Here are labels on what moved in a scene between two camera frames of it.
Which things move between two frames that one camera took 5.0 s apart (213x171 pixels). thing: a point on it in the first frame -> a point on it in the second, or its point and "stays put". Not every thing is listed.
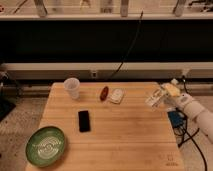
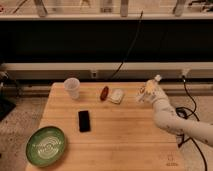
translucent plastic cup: (72, 86) stays put
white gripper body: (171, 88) -> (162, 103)
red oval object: (104, 93) stays put
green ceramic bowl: (45, 146) stays put
